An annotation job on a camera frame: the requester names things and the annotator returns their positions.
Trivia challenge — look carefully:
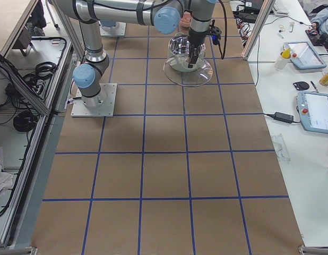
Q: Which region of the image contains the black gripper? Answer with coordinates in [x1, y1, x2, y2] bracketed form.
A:
[188, 28, 208, 65]

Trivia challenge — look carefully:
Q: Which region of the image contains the glass pot lid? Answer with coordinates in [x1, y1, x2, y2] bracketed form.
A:
[163, 51, 213, 87]

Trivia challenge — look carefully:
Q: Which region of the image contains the pale green cooking pot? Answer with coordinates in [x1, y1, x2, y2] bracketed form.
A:
[165, 32, 206, 72]

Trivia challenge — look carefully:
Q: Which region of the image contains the pink bowl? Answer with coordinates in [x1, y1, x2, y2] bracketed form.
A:
[179, 11, 191, 28]

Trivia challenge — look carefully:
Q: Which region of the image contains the black laptop computer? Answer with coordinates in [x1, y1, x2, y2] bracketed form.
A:
[235, 0, 264, 23]

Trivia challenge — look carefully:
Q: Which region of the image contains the white cup with banana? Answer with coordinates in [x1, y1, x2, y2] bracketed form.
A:
[274, 48, 291, 70]

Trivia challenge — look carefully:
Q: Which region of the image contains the upper teach pendant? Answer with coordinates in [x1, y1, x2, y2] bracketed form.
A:
[283, 41, 326, 70]

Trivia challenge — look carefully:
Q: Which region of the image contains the teach pendant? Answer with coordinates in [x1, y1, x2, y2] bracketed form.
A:
[297, 91, 328, 134]
[283, 41, 326, 70]

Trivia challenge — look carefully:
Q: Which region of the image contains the black round mouse pad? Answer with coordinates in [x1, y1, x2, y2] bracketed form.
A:
[293, 81, 309, 91]

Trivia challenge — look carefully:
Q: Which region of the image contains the black power adapter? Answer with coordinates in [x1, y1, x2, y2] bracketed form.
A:
[274, 112, 294, 124]

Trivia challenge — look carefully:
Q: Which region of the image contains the clear plastic holder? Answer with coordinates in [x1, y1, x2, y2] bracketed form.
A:
[271, 134, 290, 162]

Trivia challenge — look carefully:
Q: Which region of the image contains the lower teach pendant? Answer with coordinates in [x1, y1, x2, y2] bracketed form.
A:
[297, 91, 328, 134]

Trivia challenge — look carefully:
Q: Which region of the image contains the white crumpled cloth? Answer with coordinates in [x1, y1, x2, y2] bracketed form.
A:
[0, 147, 14, 202]

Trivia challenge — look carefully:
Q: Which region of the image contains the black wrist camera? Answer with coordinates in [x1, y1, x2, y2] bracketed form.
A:
[208, 20, 222, 46]

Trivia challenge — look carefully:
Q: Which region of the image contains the black braided cable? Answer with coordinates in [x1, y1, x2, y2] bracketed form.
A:
[218, 0, 228, 61]

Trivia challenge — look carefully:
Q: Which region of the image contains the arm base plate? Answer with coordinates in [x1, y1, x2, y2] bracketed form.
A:
[71, 83, 117, 117]
[99, 21, 126, 37]

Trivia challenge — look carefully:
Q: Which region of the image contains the aluminium frame post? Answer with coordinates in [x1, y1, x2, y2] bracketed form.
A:
[241, 0, 275, 60]

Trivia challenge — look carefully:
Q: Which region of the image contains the black coiled cable bundle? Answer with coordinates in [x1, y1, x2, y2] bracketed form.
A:
[13, 110, 37, 133]

